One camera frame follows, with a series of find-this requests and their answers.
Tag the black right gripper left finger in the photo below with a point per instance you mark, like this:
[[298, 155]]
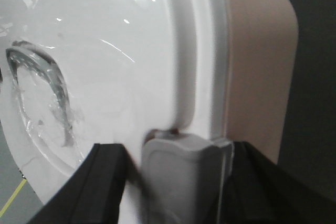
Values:
[[100, 191]]

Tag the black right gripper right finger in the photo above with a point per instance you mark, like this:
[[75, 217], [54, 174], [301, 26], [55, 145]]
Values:
[[259, 191]]

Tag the white bin lid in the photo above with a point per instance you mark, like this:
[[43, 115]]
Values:
[[79, 72]]

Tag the pink storage bin body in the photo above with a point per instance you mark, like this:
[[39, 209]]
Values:
[[263, 38]]

